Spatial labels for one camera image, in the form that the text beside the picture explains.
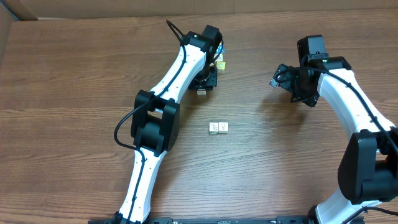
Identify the red I wooden block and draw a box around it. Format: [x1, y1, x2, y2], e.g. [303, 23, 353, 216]
[197, 90, 206, 95]

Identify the green sided wooden block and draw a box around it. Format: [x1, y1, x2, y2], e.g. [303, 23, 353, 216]
[209, 122, 219, 134]

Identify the plain deer wooden block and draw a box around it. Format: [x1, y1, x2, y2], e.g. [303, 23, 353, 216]
[218, 122, 229, 134]

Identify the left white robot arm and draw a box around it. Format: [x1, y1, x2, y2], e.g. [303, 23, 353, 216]
[109, 22, 223, 223]

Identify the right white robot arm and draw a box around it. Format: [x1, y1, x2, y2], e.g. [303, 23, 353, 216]
[270, 35, 397, 224]

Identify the yellow O wooden block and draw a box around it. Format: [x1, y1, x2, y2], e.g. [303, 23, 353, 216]
[216, 61, 226, 73]

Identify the blue X wooden block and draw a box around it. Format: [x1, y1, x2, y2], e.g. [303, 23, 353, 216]
[216, 44, 225, 54]

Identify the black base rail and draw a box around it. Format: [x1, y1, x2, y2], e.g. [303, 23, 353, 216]
[88, 215, 365, 224]

